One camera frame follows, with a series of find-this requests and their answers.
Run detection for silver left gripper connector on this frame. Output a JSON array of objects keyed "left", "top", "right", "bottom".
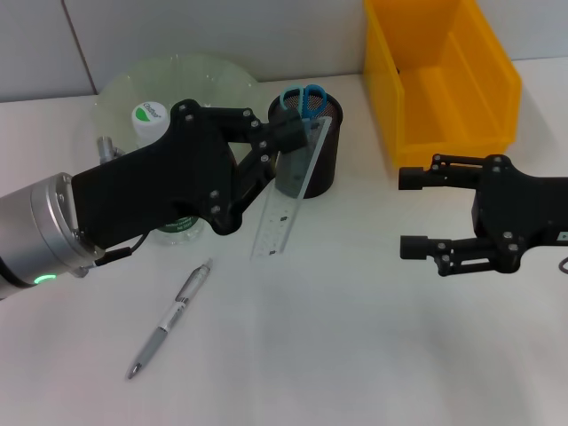
[{"left": 97, "top": 136, "right": 124, "bottom": 165}]

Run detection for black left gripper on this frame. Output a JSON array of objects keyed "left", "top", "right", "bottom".
[{"left": 70, "top": 99, "right": 280, "bottom": 253}]

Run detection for black mesh pen holder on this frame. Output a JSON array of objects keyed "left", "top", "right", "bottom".
[{"left": 267, "top": 88, "right": 345, "bottom": 200}]

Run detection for blue scissors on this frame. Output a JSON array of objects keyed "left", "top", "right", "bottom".
[{"left": 279, "top": 83, "right": 329, "bottom": 122}]

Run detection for clear green-label water bottle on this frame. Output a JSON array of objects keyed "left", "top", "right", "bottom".
[{"left": 130, "top": 101, "right": 208, "bottom": 248}]

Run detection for grey clear pen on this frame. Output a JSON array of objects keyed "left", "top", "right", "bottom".
[{"left": 126, "top": 258, "right": 214, "bottom": 381}]

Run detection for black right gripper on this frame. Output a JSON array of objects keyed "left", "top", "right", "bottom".
[{"left": 398, "top": 154, "right": 568, "bottom": 278}]

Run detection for yellow plastic bin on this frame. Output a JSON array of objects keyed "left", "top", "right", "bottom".
[{"left": 363, "top": 0, "right": 523, "bottom": 172}]

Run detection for clear plastic ruler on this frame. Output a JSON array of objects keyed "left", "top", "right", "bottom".
[{"left": 249, "top": 115, "right": 334, "bottom": 263}]

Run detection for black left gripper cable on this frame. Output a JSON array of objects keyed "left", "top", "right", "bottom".
[{"left": 83, "top": 233, "right": 148, "bottom": 277}]

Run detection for green glass fruit plate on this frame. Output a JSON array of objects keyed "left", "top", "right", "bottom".
[{"left": 91, "top": 52, "right": 267, "bottom": 152}]

